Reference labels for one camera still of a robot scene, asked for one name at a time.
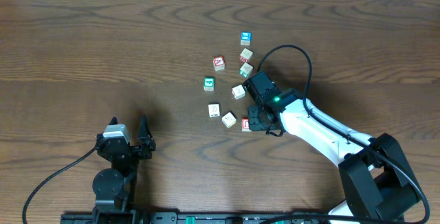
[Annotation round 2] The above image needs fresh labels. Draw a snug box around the red U wooden block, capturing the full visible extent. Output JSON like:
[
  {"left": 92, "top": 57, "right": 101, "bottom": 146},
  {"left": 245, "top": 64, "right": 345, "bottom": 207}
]
[{"left": 241, "top": 118, "right": 251, "bottom": 132}]

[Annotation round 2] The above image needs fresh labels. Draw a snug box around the plain cream wooden block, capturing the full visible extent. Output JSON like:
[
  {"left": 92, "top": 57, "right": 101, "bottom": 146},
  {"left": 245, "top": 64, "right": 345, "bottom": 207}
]
[{"left": 232, "top": 85, "right": 245, "bottom": 100}]

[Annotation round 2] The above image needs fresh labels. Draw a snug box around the cream block with yellow side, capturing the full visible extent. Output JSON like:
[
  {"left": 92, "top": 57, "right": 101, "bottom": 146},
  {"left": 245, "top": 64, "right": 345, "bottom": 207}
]
[{"left": 208, "top": 104, "right": 221, "bottom": 117}]

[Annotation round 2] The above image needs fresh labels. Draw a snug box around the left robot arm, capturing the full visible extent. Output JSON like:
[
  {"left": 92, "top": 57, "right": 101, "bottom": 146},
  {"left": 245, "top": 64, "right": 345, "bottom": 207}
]
[{"left": 92, "top": 115, "right": 156, "bottom": 213}]

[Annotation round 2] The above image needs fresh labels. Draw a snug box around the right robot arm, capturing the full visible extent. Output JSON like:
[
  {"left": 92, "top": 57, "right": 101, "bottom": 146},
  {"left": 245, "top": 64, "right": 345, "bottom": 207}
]
[{"left": 243, "top": 71, "right": 422, "bottom": 223}]

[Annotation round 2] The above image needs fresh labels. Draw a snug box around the green J wooden block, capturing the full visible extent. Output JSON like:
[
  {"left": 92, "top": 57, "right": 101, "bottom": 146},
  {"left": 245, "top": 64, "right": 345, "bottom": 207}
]
[{"left": 239, "top": 63, "right": 253, "bottom": 78}]

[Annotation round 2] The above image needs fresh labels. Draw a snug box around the red M wooden block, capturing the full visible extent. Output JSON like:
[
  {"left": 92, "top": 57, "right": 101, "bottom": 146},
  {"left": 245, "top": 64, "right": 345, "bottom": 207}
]
[{"left": 239, "top": 48, "right": 254, "bottom": 63}]

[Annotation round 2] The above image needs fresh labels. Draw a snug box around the green 4 wooden block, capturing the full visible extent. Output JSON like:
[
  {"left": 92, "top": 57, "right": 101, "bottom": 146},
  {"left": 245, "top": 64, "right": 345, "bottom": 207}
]
[{"left": 203, "top": 77, "right": 215, "bottom": 91}]

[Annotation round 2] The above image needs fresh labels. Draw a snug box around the red A wooden block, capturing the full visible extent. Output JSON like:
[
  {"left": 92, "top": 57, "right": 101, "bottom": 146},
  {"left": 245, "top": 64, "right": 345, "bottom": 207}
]
[{"left": 212, "top": 56, "right": 226, "bottom": 71}]

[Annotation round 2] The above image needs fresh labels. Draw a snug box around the blue-top wooden block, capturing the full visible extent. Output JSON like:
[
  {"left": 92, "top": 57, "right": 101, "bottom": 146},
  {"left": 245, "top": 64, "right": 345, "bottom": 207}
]
[{"left": 240, "top": 32, "right": 252, "bottom": 46}]

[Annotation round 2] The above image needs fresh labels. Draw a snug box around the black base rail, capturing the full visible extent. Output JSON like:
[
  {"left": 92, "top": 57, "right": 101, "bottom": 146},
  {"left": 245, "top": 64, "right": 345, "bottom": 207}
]
[{"left": 60, "top": 210, "right": 331, "bottom": 224}]

